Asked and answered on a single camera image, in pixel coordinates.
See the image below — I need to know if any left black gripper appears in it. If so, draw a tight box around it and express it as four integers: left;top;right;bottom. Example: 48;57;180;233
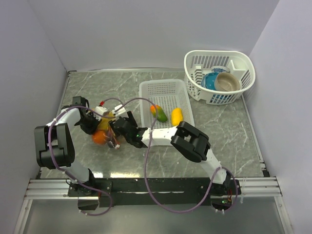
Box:
77;112;102;135

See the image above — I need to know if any clear zip top bag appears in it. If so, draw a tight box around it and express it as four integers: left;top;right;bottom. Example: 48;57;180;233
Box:
92;106;120;149

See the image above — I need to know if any fake green orange mango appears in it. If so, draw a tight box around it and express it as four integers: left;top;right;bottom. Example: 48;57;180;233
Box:
150;105;168;122

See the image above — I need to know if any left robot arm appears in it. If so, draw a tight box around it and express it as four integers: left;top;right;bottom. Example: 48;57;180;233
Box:
34;96;107;196

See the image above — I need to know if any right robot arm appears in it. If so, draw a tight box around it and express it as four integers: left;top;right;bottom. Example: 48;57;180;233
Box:
109;111;231;196

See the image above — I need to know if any white round dish rack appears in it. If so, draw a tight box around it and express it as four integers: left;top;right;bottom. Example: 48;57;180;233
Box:
184;50;255;105

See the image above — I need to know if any beige bowl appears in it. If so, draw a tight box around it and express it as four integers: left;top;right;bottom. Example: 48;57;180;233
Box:
214;72;240;92

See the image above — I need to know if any blue white patterned plate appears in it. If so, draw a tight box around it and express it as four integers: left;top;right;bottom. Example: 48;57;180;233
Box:
211;66;230;73

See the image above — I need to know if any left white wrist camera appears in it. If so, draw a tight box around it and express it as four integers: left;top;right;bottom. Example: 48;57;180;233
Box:
95;106;109;116

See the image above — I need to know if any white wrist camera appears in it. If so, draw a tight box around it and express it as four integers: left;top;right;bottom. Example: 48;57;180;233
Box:
112;104;127;116
95;106;109;116

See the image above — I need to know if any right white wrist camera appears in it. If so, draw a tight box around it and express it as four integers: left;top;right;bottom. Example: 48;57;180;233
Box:
112;104;127;116

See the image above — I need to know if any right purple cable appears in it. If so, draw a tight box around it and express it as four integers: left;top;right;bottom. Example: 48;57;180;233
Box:
117;97;239;214

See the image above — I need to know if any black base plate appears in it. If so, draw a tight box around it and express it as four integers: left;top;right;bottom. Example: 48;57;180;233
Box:
68;177;241;211

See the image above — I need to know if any aluminium rail frame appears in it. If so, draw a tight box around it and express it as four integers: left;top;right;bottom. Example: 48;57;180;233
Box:
14;173;293;234

